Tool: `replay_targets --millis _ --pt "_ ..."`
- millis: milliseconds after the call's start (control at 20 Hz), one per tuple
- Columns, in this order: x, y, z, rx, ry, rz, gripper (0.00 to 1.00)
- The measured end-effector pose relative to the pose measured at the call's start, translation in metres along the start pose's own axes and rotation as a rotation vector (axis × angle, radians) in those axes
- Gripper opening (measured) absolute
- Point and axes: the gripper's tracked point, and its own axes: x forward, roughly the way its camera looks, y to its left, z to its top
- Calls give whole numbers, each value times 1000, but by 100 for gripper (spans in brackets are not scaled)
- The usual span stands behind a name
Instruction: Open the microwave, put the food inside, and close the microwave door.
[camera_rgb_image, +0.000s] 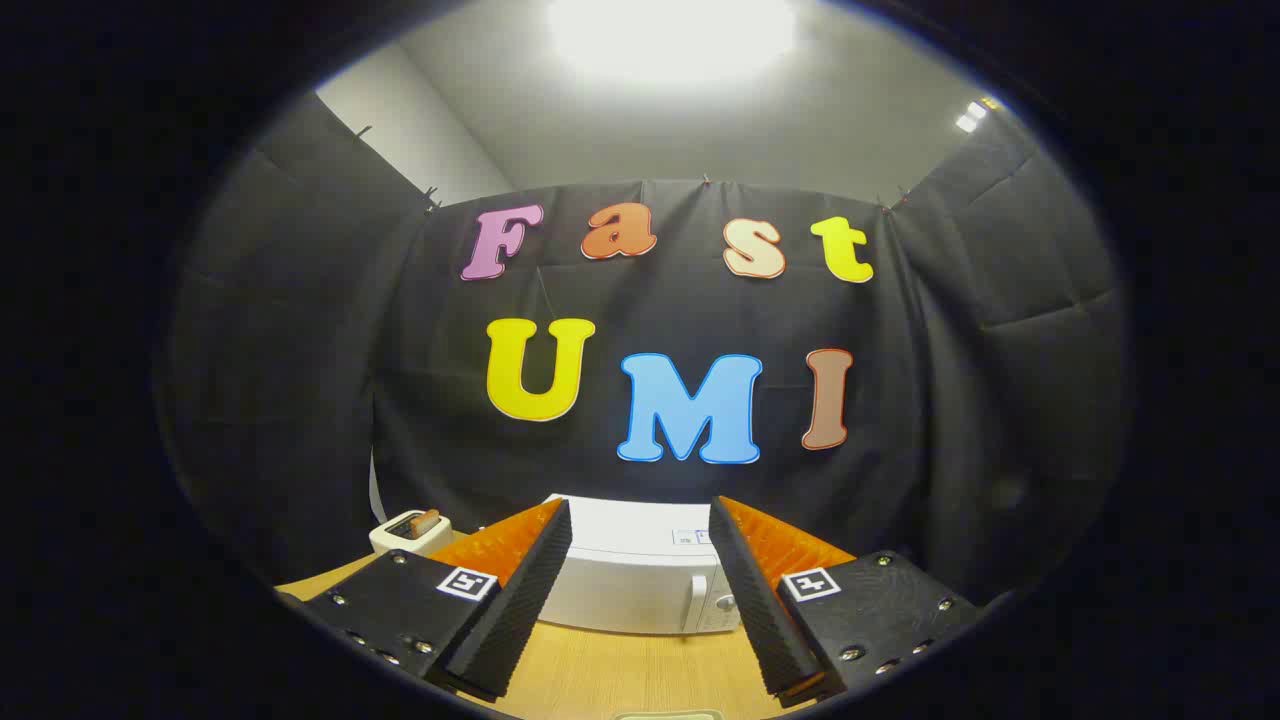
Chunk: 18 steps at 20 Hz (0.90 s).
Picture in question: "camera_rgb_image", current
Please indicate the toast slice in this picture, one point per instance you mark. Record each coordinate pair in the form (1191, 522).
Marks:
(426, 522)

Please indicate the white toaster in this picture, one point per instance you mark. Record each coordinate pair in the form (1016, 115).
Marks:
(395, 542)

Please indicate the white microwave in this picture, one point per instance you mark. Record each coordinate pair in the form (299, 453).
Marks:
(620, 570)

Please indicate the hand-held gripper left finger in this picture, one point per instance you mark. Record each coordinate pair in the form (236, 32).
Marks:
(520, 610)

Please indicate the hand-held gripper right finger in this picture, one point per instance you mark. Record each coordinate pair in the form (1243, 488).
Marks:
(760, 610)

